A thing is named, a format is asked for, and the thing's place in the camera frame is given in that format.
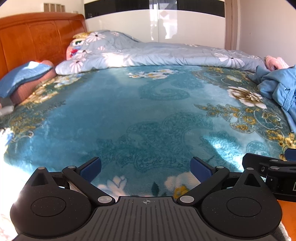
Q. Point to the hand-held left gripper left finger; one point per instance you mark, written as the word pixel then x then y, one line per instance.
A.
pixel 92 170

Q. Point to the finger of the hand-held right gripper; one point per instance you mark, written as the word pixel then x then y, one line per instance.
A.
pixel 256 161

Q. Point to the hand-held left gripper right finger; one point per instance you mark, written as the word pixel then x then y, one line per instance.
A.
pixel 200 170

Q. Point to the blue garment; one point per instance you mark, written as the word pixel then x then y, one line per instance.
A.
pixel 278 87

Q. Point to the teal floral blanket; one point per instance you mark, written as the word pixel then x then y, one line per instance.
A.
pixel 143 120

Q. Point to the pink cloth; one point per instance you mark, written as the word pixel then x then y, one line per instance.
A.
pixel 276 62

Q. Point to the brown pillow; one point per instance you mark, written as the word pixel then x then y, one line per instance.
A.
pixel 34 87

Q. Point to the small white object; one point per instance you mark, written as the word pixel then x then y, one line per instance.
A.
pixel 6 110

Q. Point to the blue pillow towel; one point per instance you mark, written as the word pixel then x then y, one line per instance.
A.
pixel 19 77

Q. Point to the cartoon print pillow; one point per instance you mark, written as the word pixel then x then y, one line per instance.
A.
pixel 74 47

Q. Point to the light blue floral quilt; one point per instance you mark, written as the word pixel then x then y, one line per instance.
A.
pixel 148 53

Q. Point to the orange wooden headboard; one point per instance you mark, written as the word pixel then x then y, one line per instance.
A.
pixel 34 41

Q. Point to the white wardrobe with black band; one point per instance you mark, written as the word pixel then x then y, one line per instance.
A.
pixel 161 20

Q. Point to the row of wall switch panels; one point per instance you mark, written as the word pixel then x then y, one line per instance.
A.
pixel 54 7

